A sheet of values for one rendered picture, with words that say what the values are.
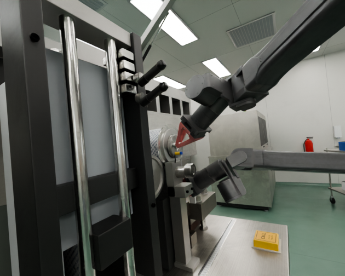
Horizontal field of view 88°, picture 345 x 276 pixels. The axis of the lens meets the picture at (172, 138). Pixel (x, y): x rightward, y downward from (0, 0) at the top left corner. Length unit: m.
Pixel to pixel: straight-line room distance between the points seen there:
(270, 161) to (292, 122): 4.42
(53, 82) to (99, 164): 0.11
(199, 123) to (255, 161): 0.21
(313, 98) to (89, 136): 4.96
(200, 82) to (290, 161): 0.35
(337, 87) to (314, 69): 0.58
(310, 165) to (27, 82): 0.62
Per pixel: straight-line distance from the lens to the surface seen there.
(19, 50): 0.22
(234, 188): 0.57
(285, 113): 5.01
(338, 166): 0.65
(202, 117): 0.48
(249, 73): 0.41
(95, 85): 0.28
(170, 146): 0.55
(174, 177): 0.53
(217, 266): 0.64
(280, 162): 0.60
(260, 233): 0.76
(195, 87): 0.42
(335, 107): 5.10
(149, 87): 1.10
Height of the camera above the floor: 1.27
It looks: 1 degrees up
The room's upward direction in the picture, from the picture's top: 5 degrees counter-clockwise
